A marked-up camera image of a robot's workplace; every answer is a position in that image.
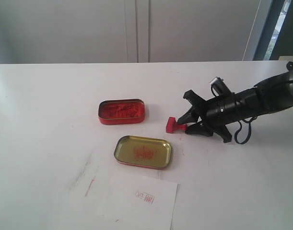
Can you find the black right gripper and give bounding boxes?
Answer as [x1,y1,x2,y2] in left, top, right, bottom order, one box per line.
[177,89,259,143]

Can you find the red stamp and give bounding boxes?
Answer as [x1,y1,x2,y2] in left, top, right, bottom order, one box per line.
[165,117,187,134]

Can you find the red ink pad tin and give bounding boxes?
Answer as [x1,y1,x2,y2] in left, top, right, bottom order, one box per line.
[98,99,145,125]

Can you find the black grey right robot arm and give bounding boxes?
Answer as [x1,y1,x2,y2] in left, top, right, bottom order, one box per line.
[176,61,293,145]

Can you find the gold tin lid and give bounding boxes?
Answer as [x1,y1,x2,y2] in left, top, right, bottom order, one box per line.
[114,136,172,170]

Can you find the white paper sheet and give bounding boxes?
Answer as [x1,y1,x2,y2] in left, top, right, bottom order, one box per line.
[97,173,178,230]

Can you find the white cabinet doors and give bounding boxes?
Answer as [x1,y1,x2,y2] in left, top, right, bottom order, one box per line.
[0,0,272,64]

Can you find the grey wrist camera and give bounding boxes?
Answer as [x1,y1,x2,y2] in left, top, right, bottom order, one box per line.
[210,77,232,97]

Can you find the dark window frame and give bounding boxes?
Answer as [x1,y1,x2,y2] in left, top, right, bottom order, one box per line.
[253,0,293,61]

